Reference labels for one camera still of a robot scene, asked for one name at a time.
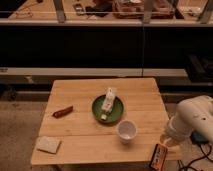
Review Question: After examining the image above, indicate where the wooden table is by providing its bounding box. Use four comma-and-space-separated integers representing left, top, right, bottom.
31, 78, 168, 165

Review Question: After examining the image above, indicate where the white sponge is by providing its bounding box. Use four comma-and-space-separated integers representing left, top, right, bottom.
36, 136, 61, 154

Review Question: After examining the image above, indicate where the red brown sausage toy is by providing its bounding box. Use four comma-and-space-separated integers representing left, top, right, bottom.
52, 106, 73, 118

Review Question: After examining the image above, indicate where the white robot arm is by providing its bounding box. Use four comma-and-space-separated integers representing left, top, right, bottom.
160, 95, 213, 147

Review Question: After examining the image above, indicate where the red tray on shelf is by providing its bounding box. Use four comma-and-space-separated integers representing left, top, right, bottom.
113, 0, 174, 19

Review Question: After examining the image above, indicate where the black device on shelf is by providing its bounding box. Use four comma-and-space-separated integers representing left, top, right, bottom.
73, 3, 85, 16

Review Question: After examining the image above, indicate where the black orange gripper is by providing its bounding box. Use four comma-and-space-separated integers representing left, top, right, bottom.
149, 144, 168, 171

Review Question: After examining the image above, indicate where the white paper cup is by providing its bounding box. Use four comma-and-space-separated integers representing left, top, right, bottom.
117, 120, 137, 144

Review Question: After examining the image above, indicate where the background workbench shelf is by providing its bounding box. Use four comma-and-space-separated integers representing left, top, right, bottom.
0, 0, 213, 27

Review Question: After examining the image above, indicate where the black cable on floor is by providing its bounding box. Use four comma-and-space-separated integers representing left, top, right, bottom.
178, 143, 213, 171

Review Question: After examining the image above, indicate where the small white green cube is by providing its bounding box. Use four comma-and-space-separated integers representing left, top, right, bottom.
101, 114, 107, 121

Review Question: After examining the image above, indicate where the green round plate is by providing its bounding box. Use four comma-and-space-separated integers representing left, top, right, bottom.
92, 95, 124, 124

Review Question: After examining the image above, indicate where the blue black floor box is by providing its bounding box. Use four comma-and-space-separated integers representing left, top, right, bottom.
190, 131, 208, 144

